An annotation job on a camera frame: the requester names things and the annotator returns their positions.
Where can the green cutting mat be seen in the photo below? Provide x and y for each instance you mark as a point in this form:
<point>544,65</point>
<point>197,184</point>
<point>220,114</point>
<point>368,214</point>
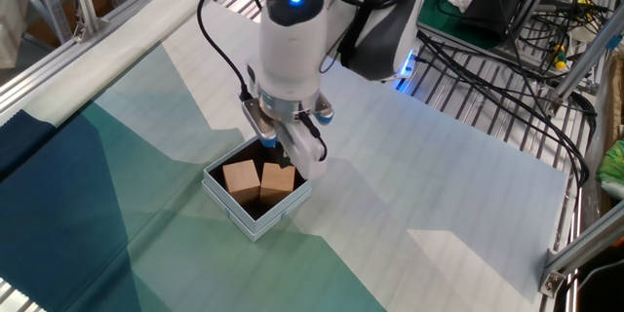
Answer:
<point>439,14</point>

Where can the light blue gift box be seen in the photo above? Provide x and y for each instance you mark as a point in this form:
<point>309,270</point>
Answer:
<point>226,207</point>

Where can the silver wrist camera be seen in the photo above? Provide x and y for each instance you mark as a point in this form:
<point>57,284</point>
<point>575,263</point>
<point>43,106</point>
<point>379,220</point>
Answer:
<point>258,124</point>

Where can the green plastic bag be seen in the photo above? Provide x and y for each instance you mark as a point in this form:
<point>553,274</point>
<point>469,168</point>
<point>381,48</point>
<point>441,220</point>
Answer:
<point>612,168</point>

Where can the grey perforated metal upright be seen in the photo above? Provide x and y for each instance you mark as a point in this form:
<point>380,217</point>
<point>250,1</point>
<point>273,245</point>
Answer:
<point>49,0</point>

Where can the flat black box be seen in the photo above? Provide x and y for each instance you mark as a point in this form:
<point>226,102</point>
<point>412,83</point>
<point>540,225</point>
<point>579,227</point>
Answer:
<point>497,10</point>

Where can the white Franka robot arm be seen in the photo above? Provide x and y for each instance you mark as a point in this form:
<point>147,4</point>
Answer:
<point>292,49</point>

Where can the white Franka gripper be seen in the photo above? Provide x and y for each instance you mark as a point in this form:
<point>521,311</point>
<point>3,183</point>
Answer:
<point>304,156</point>

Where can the aluminium frame post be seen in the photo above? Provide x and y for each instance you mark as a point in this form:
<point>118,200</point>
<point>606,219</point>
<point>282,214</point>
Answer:
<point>580,248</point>
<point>587,58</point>

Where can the crumpled white tissue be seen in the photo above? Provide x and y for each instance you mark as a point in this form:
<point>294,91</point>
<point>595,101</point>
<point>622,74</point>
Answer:
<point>460,1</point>

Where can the light wooden cube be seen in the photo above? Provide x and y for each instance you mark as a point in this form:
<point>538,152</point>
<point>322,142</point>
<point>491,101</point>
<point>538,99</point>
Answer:
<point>278,180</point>
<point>241,179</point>

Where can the aluminium table edge rail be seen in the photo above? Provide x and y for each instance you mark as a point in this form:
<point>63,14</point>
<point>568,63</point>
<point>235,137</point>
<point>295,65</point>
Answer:
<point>44,78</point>

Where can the silver bracket with blue tip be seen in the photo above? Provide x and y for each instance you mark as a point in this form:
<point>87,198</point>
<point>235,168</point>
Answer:
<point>323,107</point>

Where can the blue green white tablecloth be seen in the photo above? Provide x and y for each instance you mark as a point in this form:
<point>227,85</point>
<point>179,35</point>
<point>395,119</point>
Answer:
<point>439,180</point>

